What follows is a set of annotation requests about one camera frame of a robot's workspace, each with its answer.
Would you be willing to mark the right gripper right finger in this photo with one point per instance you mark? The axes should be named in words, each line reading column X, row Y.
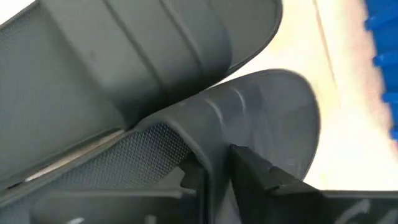
column 280, row 205

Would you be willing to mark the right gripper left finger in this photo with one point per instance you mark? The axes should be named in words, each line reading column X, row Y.
column 124, row 208

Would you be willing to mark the black rubber slide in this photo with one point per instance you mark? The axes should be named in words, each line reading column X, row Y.
column 124, row 62
column 264, row 118

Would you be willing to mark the blue plastic bin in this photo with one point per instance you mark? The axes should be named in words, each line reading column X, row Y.
column 388, row 31

